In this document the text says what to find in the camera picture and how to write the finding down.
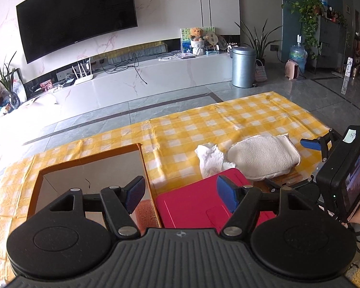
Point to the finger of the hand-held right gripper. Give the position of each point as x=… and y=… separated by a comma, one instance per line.
x=310, y=144
x=276, y=184

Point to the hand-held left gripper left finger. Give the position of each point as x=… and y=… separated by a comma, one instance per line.
x=136, y=191

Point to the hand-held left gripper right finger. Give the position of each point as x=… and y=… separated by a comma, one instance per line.
x=226, y=191

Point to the orange sponge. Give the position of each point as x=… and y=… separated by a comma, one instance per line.
x=145, y=216

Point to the cream fleece pad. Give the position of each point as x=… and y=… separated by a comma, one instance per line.
x=264, y=156

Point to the white tissue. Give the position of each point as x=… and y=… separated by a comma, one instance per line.
x=210, y=159

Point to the cardboard box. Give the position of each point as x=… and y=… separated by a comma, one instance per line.
x=78, y=174

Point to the red plastic lid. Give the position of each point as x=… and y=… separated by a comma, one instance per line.
x=192, y=204

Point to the pink space heater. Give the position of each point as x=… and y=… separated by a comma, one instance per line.
x=292, y=70

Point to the yellow checkered mat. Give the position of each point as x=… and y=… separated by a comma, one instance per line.
x=183, y=126

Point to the woven basket bag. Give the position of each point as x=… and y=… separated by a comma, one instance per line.
x=261, y=72

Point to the blue water bottle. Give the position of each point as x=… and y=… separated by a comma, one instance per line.
x=298, y=55

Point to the grey storage cabinet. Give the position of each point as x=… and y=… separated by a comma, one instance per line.
x=330, y=45

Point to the grey metal trash can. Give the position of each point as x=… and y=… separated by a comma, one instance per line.
x=243, y=69

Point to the white marble tv cabinet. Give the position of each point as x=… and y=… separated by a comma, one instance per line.
x=108, y=93

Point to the long leaf potted plant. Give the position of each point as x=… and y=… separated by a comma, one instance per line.
x=258, y=43

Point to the white router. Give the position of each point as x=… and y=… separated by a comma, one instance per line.
x=84, y=79

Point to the hanging green vine plant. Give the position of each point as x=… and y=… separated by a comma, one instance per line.
x=309, y=15

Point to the pink card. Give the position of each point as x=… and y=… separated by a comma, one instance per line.
x=46, y=85

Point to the flat white device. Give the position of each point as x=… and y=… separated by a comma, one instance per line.
x=187, y=55

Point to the round hand fan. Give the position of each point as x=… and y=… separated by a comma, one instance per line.
x=211, y=37

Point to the white wrapped bouquet base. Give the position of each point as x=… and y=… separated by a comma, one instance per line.
x=198, y=48

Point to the teddy bear in basket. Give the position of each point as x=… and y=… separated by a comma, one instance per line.
x=184, y=40

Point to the brown teddy bear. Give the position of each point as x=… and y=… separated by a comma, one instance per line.
x=196, y=34

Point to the plant in glass vase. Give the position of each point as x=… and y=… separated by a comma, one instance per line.
x=9, y=90

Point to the black curved television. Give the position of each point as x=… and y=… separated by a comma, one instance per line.
x=72, y=15

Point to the dark wall socket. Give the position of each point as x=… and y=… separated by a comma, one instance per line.
x=274, y=47

